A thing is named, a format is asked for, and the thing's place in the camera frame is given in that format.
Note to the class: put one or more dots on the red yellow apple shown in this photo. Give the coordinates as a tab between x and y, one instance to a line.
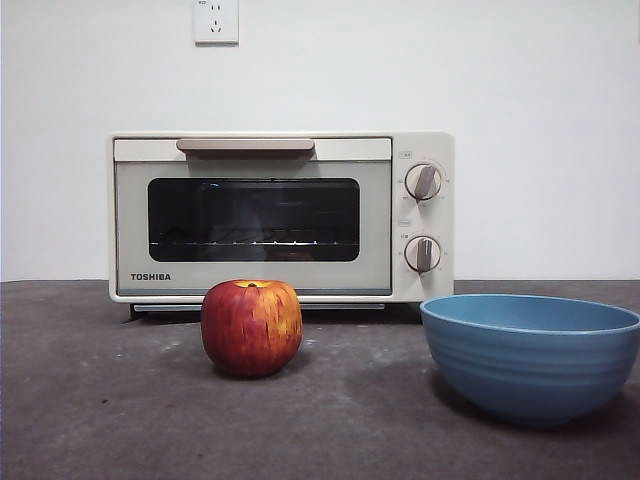
250	330

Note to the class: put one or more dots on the blue ribbed bowl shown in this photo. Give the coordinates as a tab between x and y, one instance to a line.
525	370

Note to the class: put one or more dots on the cream Toshiba toaster oven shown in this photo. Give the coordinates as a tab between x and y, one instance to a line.
425	145

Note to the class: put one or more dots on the black oven foot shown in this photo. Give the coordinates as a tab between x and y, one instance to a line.
132	314

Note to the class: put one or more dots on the cream timer knob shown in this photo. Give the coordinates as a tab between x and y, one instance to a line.
423	254

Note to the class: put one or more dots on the cream temperature knob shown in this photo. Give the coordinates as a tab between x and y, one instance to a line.
423	182

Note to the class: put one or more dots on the white wall socket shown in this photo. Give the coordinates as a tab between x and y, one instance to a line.
216	25

